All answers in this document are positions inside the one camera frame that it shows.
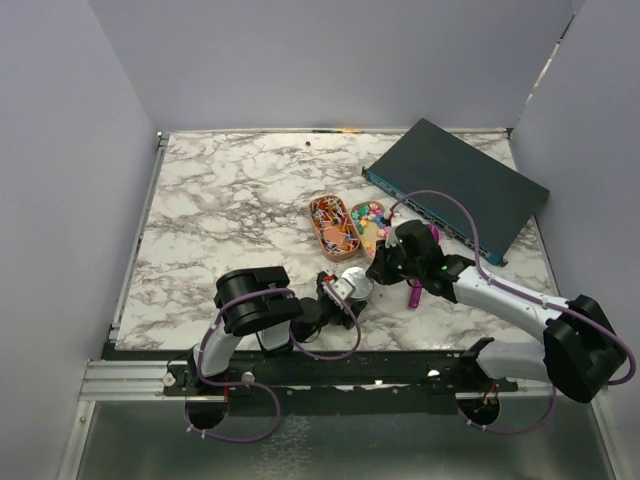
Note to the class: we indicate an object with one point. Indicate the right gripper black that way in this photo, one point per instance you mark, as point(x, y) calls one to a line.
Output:
point(379, 269)

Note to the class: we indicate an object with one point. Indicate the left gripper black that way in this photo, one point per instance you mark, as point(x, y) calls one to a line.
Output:
point(344, 322)

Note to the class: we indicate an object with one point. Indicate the purple plastic scoop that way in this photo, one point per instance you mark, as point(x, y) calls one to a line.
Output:
point(416, 287)

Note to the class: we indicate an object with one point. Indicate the beige star candy tray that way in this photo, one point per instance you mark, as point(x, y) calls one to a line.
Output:
point(371, 226)

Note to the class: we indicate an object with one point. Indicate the orange lollipop tray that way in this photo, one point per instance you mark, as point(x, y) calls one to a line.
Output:
point(333, 227)

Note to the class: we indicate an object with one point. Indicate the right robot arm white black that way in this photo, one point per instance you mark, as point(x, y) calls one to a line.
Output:
point(573, 346)

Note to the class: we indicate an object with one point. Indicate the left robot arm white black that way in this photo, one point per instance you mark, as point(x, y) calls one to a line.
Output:
point(260, 302)

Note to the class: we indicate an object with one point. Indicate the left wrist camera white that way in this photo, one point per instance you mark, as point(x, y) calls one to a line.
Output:
point(338, 289)

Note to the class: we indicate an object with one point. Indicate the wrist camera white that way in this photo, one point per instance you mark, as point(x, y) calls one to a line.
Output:
point(338, 289)
point(391, 238)

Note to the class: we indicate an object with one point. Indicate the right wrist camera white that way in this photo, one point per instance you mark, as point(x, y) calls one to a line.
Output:
point(391, 238)

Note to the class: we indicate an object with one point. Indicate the dark teal network switch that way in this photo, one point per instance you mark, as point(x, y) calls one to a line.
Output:
point(499, 199)

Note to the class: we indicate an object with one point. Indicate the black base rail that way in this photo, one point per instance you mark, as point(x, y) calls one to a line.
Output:
point(365, 383)

